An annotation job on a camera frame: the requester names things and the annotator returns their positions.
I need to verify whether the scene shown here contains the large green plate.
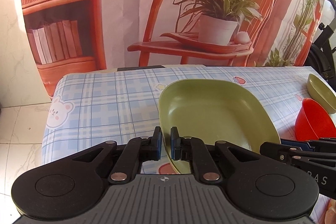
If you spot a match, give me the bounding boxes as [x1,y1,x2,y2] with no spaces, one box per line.
[158,79,281,174]

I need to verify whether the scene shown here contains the blue plaid tablecloth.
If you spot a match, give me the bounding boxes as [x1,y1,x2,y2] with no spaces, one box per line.
[42,65,314,164]

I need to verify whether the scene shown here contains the black exercise bike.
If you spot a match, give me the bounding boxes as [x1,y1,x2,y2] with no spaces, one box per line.
[304,14,335,90]

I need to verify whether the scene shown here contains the small green dish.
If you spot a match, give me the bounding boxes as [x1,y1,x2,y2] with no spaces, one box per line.
[307,74,336,114]

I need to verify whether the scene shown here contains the printed room backdrop cloth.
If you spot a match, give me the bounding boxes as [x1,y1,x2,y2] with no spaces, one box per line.
[21,0,324,96]

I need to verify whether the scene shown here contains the red plastic bowl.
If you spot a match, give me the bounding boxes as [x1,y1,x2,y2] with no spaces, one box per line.
[294,98,335,141]

